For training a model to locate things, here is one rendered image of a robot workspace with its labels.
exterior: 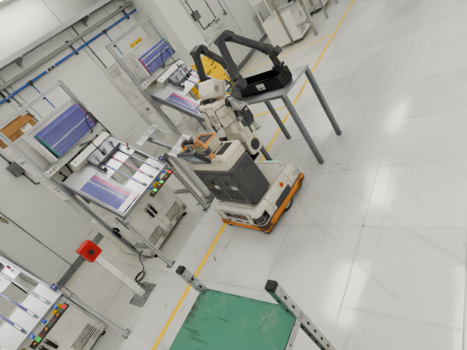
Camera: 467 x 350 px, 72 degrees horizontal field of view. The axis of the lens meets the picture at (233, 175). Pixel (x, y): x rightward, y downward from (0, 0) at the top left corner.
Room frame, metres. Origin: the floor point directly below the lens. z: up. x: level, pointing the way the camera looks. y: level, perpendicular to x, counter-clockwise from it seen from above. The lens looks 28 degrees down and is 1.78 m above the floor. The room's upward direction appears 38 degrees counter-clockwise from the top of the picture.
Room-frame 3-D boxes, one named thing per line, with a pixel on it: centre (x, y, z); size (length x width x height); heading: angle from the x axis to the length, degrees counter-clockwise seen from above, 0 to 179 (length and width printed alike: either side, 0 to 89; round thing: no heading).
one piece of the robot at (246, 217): (2.34, 0.20, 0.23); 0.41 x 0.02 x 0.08; 29
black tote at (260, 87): (2.88, -0.73, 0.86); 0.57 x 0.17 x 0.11; 29
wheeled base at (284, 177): (2.51, -0.08, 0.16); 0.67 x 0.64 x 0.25; 119
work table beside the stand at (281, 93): (2.89, -0.75, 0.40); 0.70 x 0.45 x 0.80; 29
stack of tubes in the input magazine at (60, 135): (3.34, 1.01, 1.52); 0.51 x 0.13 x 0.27; 129
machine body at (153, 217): (3.40, 1.14, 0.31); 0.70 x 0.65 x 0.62; 129
